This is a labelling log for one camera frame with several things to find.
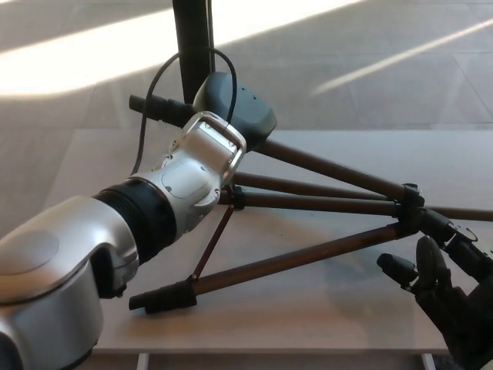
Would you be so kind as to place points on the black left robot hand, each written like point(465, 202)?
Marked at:
point(246, 112)

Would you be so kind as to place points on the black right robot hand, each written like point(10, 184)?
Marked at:
point(466, 308)

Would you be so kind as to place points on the brown tripod with black joints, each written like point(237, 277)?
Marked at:
point(308, 254)

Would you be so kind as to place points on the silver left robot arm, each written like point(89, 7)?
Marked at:
point(185, 181)

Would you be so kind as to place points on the white table leg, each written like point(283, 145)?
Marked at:
point(142, 362)
point(428, 363)

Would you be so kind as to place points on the black vertical pillar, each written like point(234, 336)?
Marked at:
point(192, 38)

